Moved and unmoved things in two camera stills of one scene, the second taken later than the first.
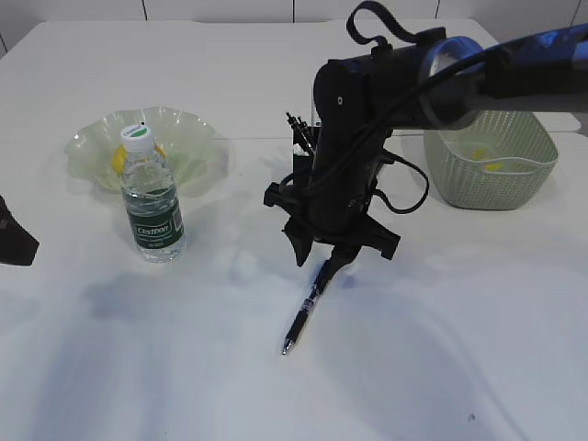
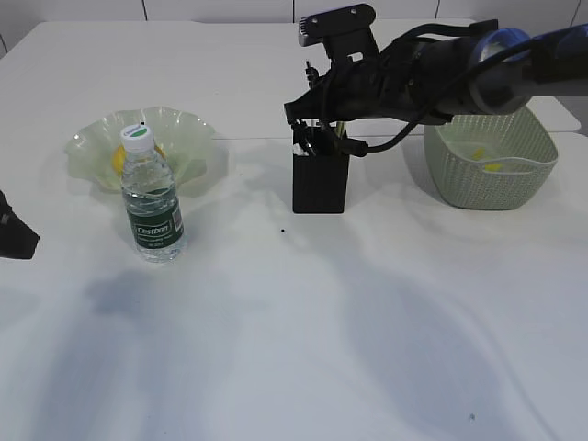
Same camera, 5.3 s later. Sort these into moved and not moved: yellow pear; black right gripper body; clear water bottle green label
Moved: black right gripper body
Not moved: clear water bottle green label; yellow pear
